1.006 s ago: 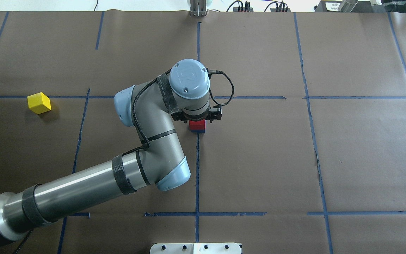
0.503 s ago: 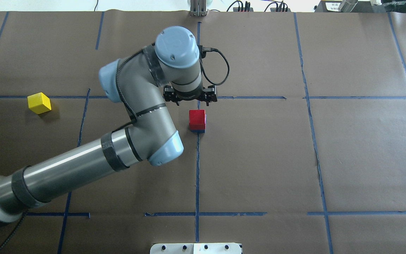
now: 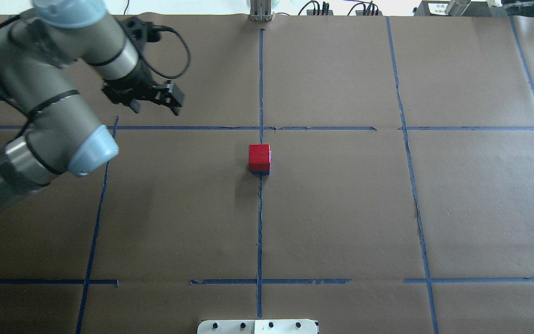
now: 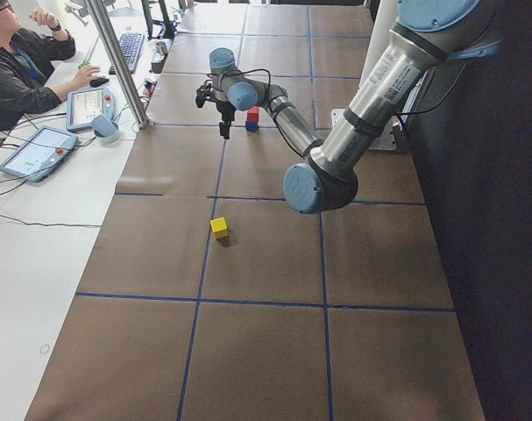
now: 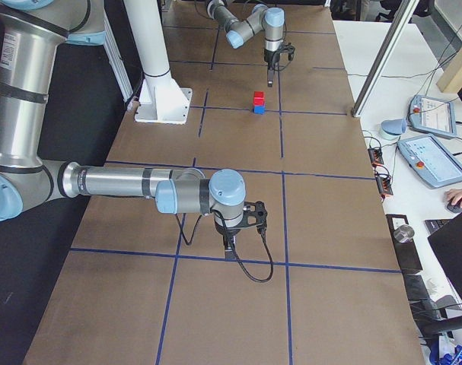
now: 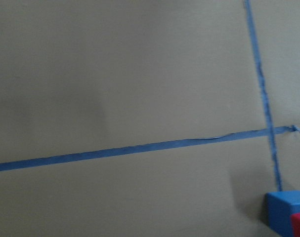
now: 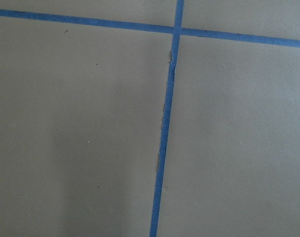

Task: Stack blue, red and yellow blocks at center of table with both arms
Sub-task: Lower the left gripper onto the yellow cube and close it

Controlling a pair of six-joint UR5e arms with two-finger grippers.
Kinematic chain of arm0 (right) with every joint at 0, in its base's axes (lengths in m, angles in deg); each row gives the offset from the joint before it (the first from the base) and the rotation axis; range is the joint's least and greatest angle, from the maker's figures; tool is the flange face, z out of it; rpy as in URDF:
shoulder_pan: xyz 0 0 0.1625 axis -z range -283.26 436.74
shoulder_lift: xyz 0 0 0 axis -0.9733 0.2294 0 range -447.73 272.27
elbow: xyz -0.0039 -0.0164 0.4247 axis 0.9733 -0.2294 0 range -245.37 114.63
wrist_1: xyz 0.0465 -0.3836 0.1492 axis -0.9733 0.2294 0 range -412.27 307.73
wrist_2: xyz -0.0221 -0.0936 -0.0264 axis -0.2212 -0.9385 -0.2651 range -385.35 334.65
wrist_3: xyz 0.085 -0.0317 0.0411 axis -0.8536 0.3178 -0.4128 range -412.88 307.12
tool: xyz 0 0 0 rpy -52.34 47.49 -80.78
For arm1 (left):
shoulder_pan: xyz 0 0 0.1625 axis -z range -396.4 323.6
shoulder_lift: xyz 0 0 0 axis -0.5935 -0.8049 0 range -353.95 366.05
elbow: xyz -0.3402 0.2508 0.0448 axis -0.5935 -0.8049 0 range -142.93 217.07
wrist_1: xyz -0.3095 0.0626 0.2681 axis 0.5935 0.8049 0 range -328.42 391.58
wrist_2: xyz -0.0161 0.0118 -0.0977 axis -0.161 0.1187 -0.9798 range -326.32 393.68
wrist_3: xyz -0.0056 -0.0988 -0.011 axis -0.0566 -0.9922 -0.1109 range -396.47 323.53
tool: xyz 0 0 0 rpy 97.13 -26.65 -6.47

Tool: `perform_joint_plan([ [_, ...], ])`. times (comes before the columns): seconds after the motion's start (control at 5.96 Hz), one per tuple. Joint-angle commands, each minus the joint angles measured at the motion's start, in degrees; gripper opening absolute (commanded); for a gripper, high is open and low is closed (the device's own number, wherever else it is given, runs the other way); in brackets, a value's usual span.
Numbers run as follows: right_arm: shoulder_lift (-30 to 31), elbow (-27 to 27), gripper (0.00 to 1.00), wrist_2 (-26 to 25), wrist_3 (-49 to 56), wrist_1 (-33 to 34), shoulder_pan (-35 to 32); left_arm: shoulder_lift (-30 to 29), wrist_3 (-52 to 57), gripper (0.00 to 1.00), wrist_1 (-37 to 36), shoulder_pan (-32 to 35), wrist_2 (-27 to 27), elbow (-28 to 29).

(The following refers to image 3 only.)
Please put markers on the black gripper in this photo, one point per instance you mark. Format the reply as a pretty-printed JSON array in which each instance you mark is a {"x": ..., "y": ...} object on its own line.
[{"x": 133, "y": 85}]

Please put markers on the red wooden block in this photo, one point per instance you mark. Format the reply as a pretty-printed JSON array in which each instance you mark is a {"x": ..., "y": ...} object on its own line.
[{"x": 259, "y": 157}]

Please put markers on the blue wooden block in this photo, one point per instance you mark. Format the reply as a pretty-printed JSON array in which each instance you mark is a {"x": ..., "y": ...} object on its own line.
[{"x": 260, "y": 172}]

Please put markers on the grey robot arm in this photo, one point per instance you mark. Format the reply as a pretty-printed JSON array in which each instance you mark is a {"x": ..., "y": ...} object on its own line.
[{"x": 62, "y": 134}]

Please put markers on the aluminium frame post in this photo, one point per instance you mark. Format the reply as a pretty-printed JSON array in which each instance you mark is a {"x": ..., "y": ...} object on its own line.
[{"x": 260, "y": 10}]

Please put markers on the white camera stand post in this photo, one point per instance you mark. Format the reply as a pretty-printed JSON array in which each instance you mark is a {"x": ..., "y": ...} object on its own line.
[{"x": 259, "y": 326}]

